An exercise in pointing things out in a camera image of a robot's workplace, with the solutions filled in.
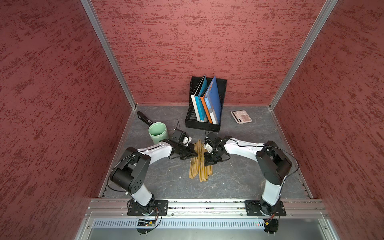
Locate black mesh file holder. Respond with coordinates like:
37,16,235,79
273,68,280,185
185,77,227,133

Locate black stapler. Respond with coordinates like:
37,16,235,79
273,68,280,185
137,111,154,126

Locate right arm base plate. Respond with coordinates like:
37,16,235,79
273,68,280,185
244,200,287,217

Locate aluminium front rail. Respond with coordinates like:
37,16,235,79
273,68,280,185
85,199,330,219

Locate pink calculator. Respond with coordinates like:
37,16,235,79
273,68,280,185
231,111,252,125

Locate orange book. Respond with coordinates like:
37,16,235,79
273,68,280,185
201,89,213,124

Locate paper straw eleventh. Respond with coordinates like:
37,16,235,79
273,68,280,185
202,166,209,182

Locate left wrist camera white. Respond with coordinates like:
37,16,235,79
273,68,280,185
182,136,192,146

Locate paper straw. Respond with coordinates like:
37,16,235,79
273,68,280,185
208,166,213,176
205,166,209,181
190,141,200,179
189,158,198,179
199,145,206,182
196,140,202,177
198,140,205,182

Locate green metal cup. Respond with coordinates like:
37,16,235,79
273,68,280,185
148,122,169,145

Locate blue folder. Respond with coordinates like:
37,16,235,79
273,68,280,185
206,77,222,125

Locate teal book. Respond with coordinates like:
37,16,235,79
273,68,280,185
192,75,208,122

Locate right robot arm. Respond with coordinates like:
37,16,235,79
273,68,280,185
204,133,293,216

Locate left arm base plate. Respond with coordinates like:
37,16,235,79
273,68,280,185
127,200,169,216

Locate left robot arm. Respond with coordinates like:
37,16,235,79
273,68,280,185
109,129,198,215

